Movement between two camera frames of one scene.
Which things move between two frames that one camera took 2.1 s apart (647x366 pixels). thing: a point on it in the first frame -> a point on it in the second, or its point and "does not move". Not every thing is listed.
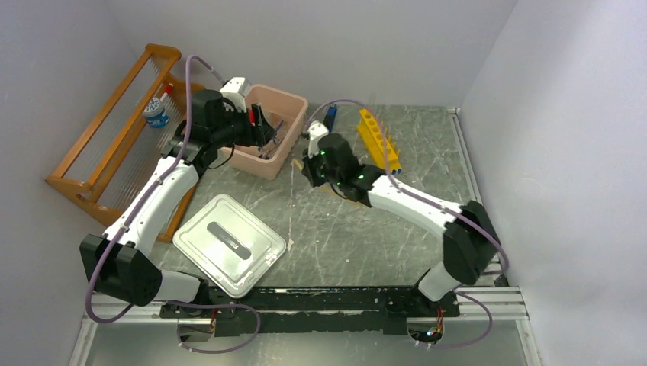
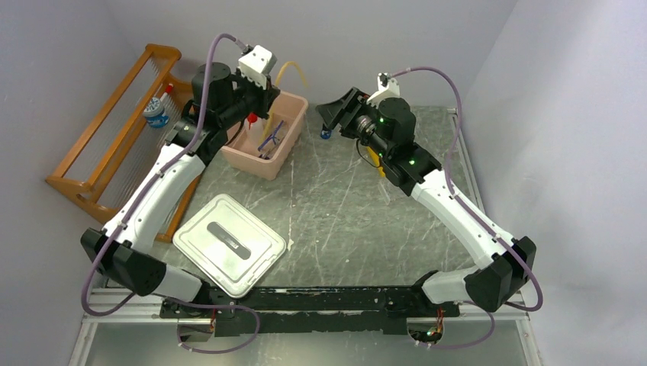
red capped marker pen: x=168 y=90 does not move
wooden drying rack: x=120 y=148 does not move
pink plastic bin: x=286 y=114 does not move
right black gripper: x=307 y=170 -> x=339 y=111
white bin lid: x=231 y=244 does not move
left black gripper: x=257 y=134 -> x=265 y=94
